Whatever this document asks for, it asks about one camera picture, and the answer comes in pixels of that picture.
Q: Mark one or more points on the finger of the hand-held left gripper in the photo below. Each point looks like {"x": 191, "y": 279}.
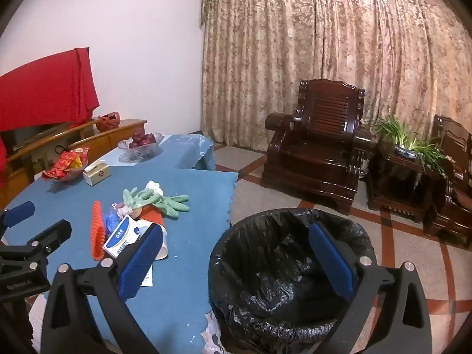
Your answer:
{"x": 18, "y": 214}
{"x": 55, "y": 234}

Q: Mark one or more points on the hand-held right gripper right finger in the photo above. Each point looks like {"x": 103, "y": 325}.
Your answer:
{"x": 332, "y": 258}

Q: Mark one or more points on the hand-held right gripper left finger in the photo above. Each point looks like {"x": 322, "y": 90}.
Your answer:
{"x": 142, "y": 258}

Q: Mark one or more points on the white paper leaflet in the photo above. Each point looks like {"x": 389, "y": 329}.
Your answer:
{"x": 148, "y": 278}

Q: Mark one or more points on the white paper cup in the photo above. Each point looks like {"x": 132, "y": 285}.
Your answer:
{"x": 164, "y": 249}

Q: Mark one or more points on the blue plastic bag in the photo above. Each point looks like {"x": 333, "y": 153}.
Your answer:
{"x": 110, "y": 223}

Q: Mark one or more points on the trash bin with black bag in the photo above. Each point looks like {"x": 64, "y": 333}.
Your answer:
{"x": 280, "y": 265}

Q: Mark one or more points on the green rubber glove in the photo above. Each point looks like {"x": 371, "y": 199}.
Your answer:
{"x": 132, "y": 199}
{"x": 171, "y": 204}

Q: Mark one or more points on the white tissue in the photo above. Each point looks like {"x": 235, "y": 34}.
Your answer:
{"x": 153, "y": 186}

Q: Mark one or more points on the pale striped cloth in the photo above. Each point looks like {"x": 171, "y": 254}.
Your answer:
{"x": 35, "y": 320}

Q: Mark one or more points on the glass candy dish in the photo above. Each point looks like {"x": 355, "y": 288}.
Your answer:
{"x": 68, "y": 179}

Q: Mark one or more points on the pile of red candy packets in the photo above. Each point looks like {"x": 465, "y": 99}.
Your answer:
{"x": 61, "y": 162}

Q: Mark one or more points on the beige tissue box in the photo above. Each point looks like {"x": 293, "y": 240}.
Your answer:
{"x": 96, "y": 175}

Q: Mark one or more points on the yellow candy packet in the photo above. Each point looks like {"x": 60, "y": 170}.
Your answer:
{"x": 75, "y": 161}

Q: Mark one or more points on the blue felt tablecloth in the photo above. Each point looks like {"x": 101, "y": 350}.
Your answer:
{"x": 191, "y": 199}

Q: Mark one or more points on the television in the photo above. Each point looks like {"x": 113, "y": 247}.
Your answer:
{"x": 29, "y": 134}

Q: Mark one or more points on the dark wooden side table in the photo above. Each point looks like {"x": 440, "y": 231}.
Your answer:
{"x": 402, "y": 188}

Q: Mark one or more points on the patterned cloth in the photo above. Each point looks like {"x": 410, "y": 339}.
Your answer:
{"x": 212, "y": 333}

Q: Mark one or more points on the glass fruit bowl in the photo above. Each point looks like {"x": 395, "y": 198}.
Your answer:
{"x": 142, "y": 153}

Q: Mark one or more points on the blue plastic-covered tablecloth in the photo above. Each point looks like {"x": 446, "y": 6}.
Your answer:
{"x": 177, "y": 155}

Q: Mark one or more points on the light wooden cabinet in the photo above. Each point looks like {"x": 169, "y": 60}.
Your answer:
{"x": 110, "y": 138}

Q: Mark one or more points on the orange-red knotted plastic bag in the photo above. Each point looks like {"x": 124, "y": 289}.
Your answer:
{"x": 108, "y": 121}

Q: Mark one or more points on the red cloth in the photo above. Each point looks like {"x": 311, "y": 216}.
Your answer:
{"x": 44, "y": 88}

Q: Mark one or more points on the potted green plant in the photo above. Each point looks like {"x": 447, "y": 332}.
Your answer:
{"x": 405, "y": 152}

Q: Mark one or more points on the dark wooden cushioned armchair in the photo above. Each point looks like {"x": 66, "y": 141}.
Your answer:
{"x": 453, "y": 206}

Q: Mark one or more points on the beige patterned curtain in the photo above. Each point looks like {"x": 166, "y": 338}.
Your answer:
{"x": 295, "y": 44}

